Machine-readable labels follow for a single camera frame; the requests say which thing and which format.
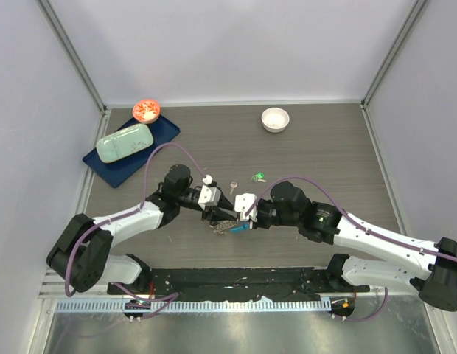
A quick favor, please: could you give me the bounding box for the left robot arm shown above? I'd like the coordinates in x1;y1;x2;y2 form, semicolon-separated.
46;164;237;294

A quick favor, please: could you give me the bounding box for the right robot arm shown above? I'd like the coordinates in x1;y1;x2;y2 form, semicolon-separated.
236;181;457;312

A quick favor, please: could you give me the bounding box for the red patterned bowl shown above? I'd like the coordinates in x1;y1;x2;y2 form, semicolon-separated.
132;100;161;124

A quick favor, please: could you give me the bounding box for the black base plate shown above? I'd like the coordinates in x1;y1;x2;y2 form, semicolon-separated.
107;267;369;302

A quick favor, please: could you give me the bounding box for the white slotted cable duct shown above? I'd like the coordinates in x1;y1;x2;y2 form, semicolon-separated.
55;297;331;313

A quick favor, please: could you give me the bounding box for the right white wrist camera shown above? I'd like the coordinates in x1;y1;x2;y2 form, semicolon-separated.
234;193;257;222

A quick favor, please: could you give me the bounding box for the green tagged key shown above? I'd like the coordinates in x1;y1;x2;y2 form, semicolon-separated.
251;173;267;183

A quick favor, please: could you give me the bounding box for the white ceramic bowl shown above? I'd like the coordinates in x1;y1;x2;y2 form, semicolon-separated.
261;107;290;133

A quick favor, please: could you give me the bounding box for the dark blue tray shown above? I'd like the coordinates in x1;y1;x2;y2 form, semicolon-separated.
83;116;180;188

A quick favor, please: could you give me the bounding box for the large keyring with blue handle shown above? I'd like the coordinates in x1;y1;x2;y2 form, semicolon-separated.
212;221;250;235

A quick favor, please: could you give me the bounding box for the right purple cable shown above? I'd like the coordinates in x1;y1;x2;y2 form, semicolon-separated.
243;176;457;322

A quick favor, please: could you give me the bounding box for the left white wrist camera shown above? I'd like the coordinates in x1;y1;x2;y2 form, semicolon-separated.
198;175;221;209

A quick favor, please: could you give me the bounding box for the plain silver key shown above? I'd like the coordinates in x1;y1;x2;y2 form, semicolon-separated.
229;181;237;195

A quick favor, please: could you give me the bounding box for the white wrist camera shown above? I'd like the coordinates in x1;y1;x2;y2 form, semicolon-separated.
234;193;257;222
198;175;221;209

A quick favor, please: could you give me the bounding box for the pale green oblong dish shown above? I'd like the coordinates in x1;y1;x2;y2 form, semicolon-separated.
96;123;154;164

